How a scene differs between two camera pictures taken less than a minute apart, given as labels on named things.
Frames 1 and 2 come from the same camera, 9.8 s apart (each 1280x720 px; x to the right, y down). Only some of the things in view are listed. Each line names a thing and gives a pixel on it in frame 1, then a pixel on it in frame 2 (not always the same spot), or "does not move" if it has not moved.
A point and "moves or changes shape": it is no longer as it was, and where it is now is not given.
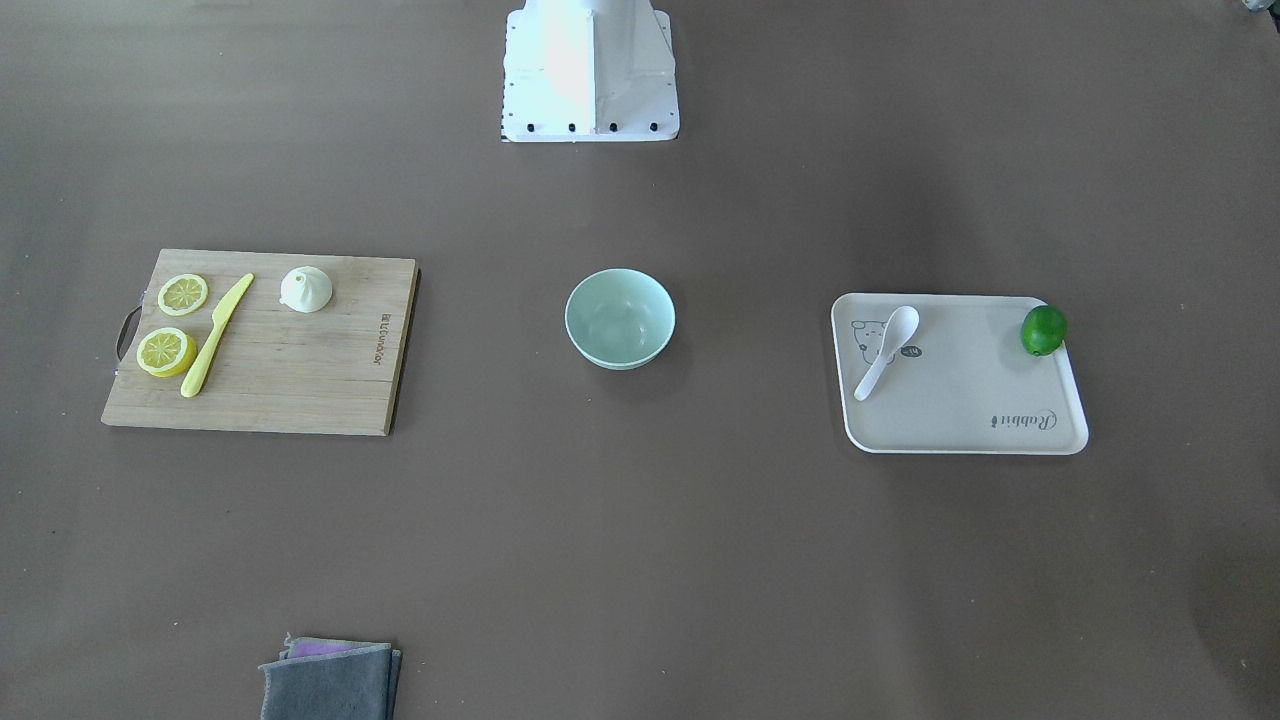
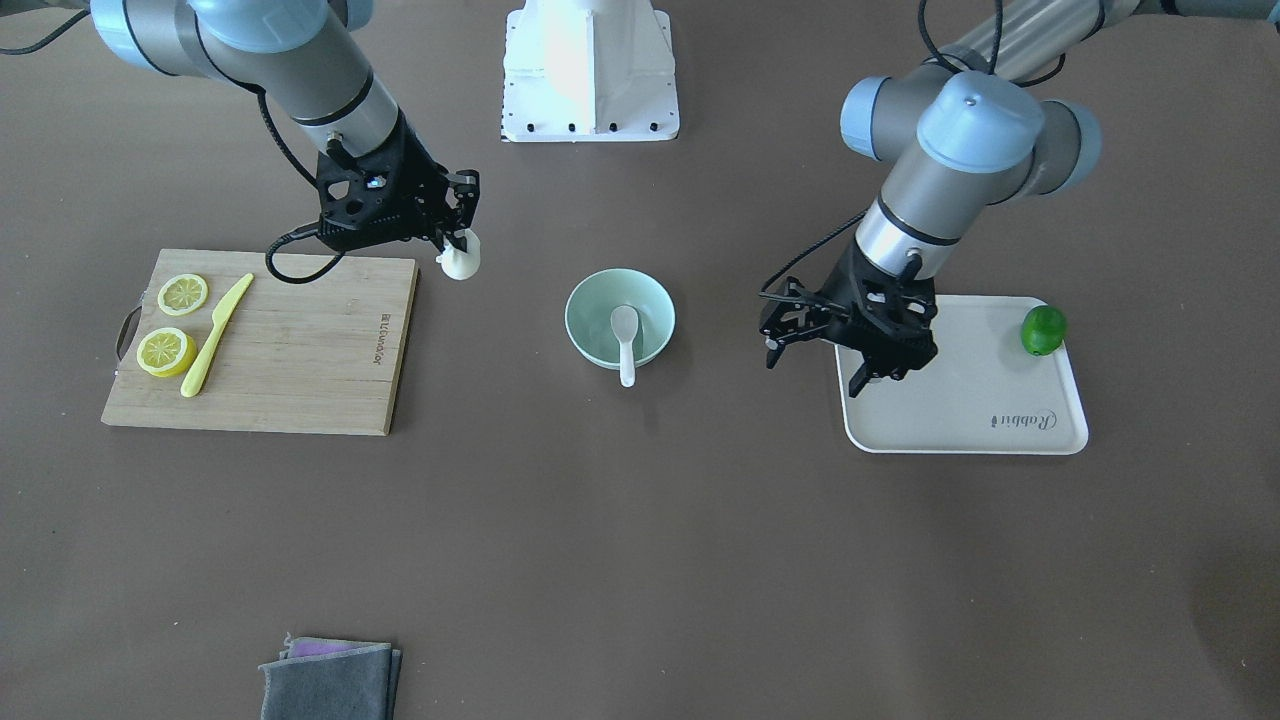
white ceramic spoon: (901, 326) moves or changes shape
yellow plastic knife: (200, 364) does not move
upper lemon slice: (182, 294) does not move
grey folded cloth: (324, 679) does not move
